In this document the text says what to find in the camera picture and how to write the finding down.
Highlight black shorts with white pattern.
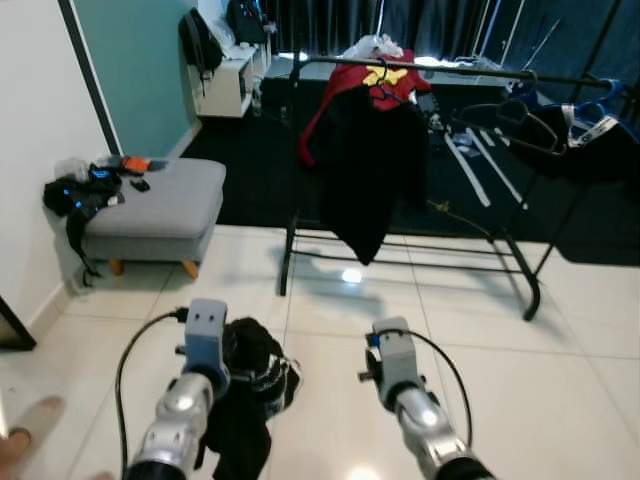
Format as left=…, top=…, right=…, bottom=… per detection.
left=200, top=318, right=303, bottom=480

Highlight grey clothes hanger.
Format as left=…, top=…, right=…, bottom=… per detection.
left=455, top=70, right=561, bottom=159

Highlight blue plastic hanger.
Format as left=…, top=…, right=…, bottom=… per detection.
left=505, top=78, right=629, bottom=136

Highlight black t-shirt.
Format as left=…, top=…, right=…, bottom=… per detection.
left=300, top=90, right=433, bottom=266

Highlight white floor strip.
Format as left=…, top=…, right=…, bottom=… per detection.
left=443, top=130, right=493, bottom=209
left=465, top=125, right=528, bottom=209

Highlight black carpet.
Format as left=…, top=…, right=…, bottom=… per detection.
left=180, top=75, right=640, bottom=266

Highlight grey upholstered ottoman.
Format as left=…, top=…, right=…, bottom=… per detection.
left=82, top=157, right=228, bottom=279

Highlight red shirt with yellow print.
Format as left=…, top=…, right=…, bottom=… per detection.
left=298, top=55, right=433, bottom=166

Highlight white shelf unit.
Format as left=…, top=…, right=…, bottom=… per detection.
left=195, top=40, right=273, bottom=119

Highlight black garment with white band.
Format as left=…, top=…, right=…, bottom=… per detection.
left=505, top=100, right=640, bottom=186

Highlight orange black package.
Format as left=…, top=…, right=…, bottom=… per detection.
left=95, top=155, right=166, bottom=176

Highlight black metal clothes rack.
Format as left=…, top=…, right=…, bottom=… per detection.
left=278, top=0, right=640, bottom=323

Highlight white plastic bag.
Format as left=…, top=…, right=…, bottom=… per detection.
left=345, top=33, right=406, bottom=61

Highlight black sling bag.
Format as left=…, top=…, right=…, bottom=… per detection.
left=42, top=160, right=129, bottom=286

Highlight black curtain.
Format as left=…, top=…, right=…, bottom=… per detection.
left=265, top=0, right=561, bottom=59

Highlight black backpack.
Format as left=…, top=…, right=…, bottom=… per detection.
left=178, top=8, right=226, bottom=81

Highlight small black bag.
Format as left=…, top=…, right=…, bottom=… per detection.
left=225, top=0, right=269, bottom=46

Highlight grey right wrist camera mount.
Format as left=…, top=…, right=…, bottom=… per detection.
left=370, top=318, right=421, bottom=393

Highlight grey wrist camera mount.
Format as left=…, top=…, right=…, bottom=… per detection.
left=183, top=298, right=229, bottom=373
left=370, top=318, right=421, bottom=393

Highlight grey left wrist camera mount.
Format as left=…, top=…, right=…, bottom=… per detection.
left=183, top=298, right=229, bottom=373

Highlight yellow cord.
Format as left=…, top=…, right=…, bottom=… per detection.
left=430, top=200, right=496, bottom=241

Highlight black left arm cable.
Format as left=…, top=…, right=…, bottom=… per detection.
left=113, top=308, right=191, bottom=471

